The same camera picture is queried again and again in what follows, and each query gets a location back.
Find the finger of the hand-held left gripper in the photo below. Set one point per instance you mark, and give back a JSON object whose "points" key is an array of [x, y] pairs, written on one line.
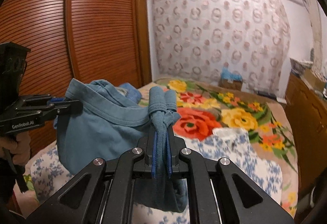
{"points": [[57, 100], [69, 107]]}

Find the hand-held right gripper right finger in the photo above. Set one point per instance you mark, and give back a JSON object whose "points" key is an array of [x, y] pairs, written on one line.
{"points": [[168, 160]]}

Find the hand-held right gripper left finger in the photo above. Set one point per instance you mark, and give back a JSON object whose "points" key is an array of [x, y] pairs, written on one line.
{"points": [[154, 160]]}

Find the teal pants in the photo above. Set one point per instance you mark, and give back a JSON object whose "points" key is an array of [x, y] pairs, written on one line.
{"points": [[102, 132]]}

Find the person's left hand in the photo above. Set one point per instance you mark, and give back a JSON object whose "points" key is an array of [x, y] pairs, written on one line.
{"points": [[20, 147]]}

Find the grey white folded cloth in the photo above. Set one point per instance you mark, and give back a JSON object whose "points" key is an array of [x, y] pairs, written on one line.
{"points": [[122, 90]]}

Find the colourful flower blanket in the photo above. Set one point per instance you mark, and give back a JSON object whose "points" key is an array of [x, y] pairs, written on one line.
{"points": [[204, 116]]}

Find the blue floral white sheet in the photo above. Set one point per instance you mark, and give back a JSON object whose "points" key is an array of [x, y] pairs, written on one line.
{"points": [[230, 155]]}

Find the folded blue clothes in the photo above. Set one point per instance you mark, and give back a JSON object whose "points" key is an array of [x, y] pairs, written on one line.
{"points": [[132, 93]]}

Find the wooden louvered wardrobe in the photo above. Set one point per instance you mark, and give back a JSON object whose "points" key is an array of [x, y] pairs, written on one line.
{"points": [[102, 22]]}

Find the dark flat box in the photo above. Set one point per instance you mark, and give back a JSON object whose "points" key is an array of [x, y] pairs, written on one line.
{"points": [[267, 94]]}

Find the circle patterned lace curtain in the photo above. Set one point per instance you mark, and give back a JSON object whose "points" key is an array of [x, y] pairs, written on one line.
{"points": [[219, 34]]}

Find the wooden cabinet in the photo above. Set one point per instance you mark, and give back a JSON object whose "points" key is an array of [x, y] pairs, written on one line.
{"points": [[306, 124]]}

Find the stack of printed boxes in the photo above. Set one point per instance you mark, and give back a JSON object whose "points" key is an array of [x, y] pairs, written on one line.
{"points": [[301, 66]]}

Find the open cardboard box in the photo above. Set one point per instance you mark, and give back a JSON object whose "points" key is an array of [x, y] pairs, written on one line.
{"points": [[314, 80]]}

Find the narrow lace curtain strip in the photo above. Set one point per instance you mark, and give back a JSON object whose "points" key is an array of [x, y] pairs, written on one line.
{"points": [[315, 29]]}

